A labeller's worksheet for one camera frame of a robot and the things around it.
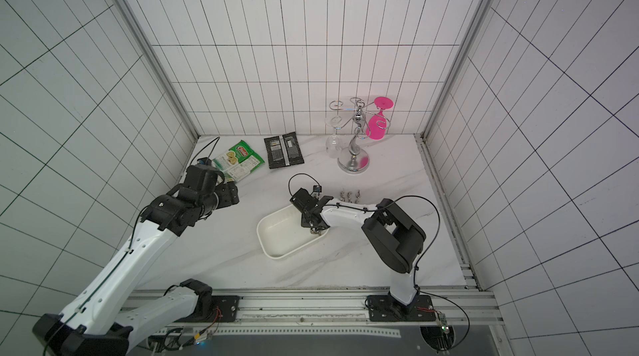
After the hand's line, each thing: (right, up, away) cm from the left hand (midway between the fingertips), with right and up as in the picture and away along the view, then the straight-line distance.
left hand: (222, 197), depth 76 cm
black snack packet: (+13, +15, +36) cm, 41 cm away
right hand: (+24, -12, +16) cm, 32 cm away
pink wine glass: (+53, +25, +24) cm, 63 cm away
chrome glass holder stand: (+47, +11, +35) cm, 60 cm away
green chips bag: (-8, +11, +35) cm, 37 cm away
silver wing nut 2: (+46, -4, +22) cm, 51 cm away
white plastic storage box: (+16, -15, +12) cm, 25 cm away
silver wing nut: (+42, -3, +23) cm, 48 cm away
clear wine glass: (+36, +18, +18) cm, 44 cm away
